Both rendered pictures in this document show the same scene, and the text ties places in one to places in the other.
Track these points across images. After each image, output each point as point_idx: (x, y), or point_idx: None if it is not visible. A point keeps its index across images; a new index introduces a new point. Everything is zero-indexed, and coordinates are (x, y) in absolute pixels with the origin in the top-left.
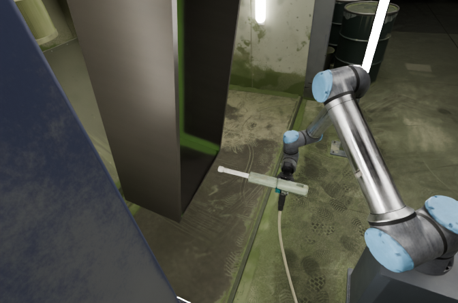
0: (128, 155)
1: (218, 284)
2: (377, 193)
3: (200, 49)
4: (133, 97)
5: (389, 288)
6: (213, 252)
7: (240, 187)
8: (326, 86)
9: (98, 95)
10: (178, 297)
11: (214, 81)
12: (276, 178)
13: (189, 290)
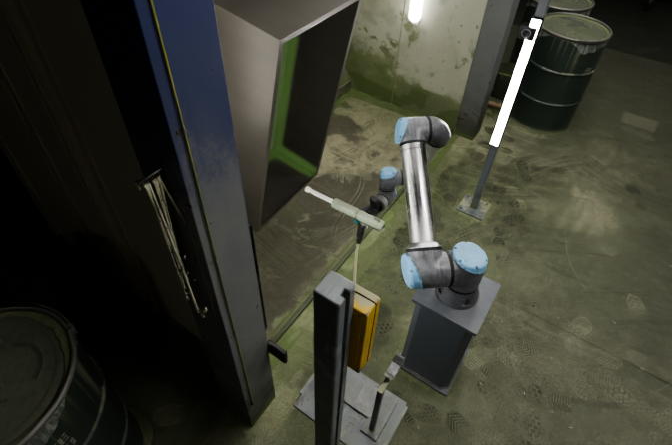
0: None
1: (283, 304)
2: (414, 226)
3: (311, 65)
4: (239, 108)
5: (421, 316)
6: (286, 277)
7: (335, 222)
8: (399, 131)
9: None
10: None
11: (320, 99)
12: (357, 209)
13: None
